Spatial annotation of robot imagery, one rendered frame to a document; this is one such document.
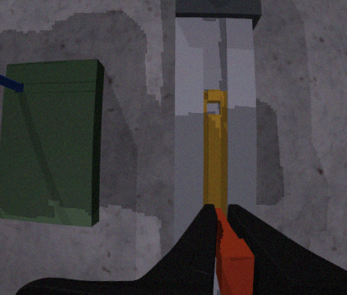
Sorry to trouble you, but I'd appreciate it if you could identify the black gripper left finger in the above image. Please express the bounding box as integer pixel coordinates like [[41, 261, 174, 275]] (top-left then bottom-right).
[[16, 204, 219, 295]]

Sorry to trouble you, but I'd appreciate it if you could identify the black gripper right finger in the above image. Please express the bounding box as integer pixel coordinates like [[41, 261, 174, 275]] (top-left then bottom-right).
[[227, 203, 347, 295]]

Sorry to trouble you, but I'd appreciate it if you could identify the green tray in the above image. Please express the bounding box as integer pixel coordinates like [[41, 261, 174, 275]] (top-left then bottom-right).
[[0, 59, 105, 227]]

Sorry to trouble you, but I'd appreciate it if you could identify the grey flat bar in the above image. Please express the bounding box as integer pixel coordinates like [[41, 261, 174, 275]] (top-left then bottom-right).
[[173, 0, 262, 245]]

